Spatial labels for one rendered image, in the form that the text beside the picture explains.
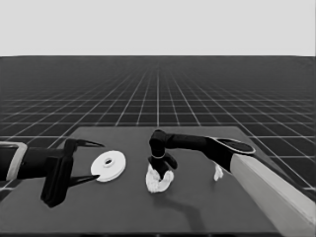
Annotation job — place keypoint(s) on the large thick white disc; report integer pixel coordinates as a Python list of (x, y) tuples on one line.
[(116, 170)]

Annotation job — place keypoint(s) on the white round carrier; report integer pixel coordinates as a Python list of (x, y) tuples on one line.
[(162, 189)]

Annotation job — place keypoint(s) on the small white T-shaped piece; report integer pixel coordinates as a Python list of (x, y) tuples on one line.
[(217, 174)]

